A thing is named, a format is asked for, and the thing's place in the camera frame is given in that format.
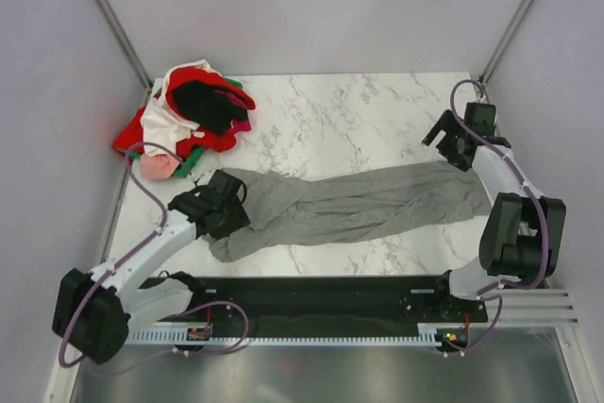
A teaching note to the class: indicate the aluminium extrusion rail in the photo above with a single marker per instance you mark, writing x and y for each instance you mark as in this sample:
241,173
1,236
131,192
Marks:
533,308

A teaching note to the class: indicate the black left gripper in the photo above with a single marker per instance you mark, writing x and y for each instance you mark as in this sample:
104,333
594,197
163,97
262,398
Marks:
239,220

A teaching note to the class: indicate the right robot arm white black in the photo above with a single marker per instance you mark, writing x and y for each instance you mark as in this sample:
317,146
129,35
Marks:
520,244

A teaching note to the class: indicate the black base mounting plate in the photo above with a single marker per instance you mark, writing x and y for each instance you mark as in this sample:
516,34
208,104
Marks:
407,300

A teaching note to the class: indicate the pink t shirt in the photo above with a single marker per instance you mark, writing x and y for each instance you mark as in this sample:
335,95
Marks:
158,167

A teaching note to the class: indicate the right aluminium frame post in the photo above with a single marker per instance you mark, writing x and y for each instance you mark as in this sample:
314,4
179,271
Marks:
504,43

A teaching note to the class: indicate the white slotted cable duct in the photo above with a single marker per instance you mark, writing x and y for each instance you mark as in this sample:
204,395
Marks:
349,333

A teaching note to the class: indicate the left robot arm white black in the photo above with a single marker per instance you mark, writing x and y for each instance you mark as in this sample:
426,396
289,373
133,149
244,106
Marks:
97,310

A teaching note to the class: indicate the aluminium frame post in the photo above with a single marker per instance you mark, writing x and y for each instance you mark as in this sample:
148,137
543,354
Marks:
504,43
119,34

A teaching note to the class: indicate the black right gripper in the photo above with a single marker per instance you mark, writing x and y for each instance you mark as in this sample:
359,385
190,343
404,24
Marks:
455,159

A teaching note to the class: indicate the green t shirt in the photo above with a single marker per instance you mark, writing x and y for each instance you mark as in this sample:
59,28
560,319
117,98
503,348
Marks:
191,162

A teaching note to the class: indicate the red t shirt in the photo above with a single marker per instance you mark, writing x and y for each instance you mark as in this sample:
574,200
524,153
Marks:
183,76

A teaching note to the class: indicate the black t shirt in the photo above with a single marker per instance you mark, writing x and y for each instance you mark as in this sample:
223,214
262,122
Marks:
215,109

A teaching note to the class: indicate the left aluminium frame post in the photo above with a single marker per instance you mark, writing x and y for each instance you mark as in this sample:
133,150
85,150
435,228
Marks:
119,34

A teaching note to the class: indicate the grey t shirt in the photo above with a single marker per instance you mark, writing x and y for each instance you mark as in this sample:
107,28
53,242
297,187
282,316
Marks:
288,210

